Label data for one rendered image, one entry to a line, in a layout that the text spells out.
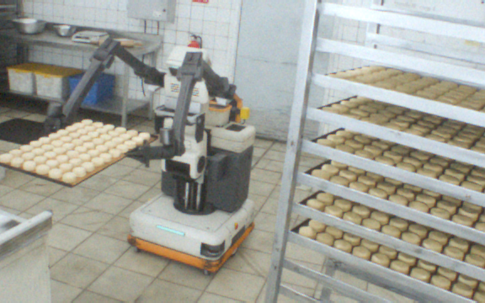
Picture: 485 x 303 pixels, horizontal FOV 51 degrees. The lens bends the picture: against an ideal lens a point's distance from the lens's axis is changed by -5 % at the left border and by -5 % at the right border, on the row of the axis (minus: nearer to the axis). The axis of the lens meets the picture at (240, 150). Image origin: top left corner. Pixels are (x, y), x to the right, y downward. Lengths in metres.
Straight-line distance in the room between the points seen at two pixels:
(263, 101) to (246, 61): 0.47
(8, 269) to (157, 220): 1.58
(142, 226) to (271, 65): 2.92
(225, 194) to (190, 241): 0.39
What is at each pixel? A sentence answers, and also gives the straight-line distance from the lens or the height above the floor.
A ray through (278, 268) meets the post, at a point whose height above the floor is 0.96.
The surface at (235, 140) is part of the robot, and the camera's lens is 3.17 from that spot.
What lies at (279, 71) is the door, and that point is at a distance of 5.68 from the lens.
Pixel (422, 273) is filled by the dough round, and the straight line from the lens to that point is 1.45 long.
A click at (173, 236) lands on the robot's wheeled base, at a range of 3.19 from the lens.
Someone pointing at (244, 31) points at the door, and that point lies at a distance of 5.73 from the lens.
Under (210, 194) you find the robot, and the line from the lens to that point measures 3.36.
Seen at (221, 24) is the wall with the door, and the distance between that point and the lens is 5.77.
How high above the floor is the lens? 1.74
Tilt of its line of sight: 19 degrees down
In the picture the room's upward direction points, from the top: 6 degrees clockwise
